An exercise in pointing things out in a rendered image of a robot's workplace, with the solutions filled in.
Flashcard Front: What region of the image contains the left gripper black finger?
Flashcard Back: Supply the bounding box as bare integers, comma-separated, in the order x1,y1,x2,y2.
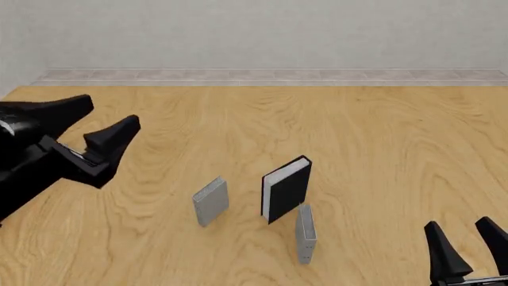
28,94,95,141
82,114,141,168

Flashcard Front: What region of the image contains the thin grey book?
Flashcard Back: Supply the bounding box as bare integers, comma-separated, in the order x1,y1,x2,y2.
294,203,318,265

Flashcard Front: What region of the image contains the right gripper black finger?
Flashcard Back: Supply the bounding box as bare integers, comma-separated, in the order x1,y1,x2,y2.
475,216,508,277
423,220,474,281

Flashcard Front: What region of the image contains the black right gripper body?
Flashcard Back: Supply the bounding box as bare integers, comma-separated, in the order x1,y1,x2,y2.
427,275,508,286

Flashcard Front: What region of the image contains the black book with white pages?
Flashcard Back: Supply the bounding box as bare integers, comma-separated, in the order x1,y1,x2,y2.
260,154,314,226

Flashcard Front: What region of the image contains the wide grey book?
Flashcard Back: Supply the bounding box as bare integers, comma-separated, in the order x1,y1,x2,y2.
192,175,230,229

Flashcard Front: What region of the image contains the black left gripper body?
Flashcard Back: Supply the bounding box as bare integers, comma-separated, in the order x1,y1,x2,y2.
38,133,117,190

